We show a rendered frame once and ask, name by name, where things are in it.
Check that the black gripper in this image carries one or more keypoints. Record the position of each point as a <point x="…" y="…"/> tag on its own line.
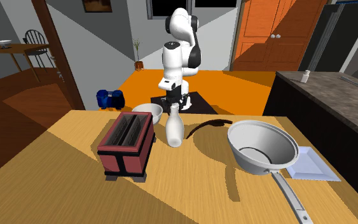
<point x="174" y="92"/>

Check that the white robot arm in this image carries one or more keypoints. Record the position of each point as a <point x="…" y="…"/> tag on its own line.
<point x="172" y="59"/>

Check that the black robot stand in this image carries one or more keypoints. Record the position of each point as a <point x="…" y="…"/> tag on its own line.
<point x="202" y="104"/>

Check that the white bowl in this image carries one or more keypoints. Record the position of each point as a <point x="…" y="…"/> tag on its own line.
<point x="150" y="112"/>

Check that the white bottle vase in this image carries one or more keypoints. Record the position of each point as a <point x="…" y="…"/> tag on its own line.
<point x="174" y="130"/>

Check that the potted plant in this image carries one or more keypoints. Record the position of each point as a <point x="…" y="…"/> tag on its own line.
<point x="138" y="63"/>

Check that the blue bag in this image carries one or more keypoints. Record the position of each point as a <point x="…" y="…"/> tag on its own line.
<point x="110" y="98"/>

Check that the red toaster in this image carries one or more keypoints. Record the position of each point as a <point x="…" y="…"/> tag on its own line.
<point x="135" y="161"/>

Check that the dark window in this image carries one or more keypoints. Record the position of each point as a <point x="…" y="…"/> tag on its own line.
<point x="169" y="7"/>

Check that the grey frying pan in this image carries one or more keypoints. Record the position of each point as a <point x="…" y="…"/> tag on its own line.
<point x="268" y="139"/>

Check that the orange double door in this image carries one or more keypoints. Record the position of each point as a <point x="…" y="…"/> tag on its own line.
<point x="268" y="34"/>

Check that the dark kitchen counter cabinet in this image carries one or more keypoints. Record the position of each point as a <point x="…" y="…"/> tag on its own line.
<point x="293" y="105"/>

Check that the brown open door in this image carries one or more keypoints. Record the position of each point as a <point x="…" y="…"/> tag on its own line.
<point x="54" y="46"/>

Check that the small white bottle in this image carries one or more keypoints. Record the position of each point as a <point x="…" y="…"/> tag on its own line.
<point x="305" y="77"/>

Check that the black spindle chair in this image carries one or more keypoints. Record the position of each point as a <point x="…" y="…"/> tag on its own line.
<point x="36" y="38"/>

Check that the white square plate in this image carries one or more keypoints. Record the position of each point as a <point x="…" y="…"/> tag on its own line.
<point x="310" y="166"/>

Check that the black refrigerator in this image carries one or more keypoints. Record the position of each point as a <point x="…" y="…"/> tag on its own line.
<point x="327" y="40"/>

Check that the brown wooden table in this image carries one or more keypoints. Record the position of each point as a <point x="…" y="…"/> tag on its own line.
<point x="8" y="49"/>

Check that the grey flat bar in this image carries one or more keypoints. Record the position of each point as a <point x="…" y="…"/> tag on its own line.
<point x="355" y="83"/>

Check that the dark wall picture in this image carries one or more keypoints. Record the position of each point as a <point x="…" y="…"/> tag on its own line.
<point x="97" y="5"/>

